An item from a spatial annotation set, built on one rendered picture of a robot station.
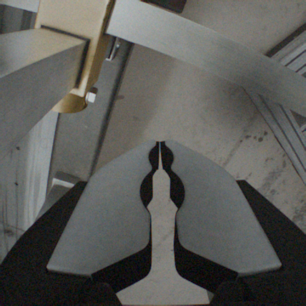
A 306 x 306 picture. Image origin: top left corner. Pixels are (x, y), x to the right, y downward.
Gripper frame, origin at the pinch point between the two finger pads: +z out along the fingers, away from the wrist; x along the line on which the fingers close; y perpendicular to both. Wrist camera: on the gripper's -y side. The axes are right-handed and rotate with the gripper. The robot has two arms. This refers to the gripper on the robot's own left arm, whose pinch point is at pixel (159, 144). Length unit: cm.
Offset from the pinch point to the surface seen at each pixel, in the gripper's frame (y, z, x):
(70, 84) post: -2.1, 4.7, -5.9
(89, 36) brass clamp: -5.0, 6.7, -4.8
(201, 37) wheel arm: -4.7, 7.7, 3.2
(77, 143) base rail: 12.2, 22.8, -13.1
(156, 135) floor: 46, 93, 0
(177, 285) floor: 185, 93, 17
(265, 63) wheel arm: -3.0, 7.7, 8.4
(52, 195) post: 18.5, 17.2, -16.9
